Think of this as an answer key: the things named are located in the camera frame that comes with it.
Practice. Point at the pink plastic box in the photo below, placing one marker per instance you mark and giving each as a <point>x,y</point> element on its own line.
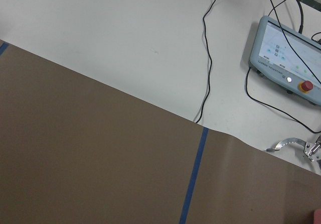
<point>317,216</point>

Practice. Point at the teach pendant with red button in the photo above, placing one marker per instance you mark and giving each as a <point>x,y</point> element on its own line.
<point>287,58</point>

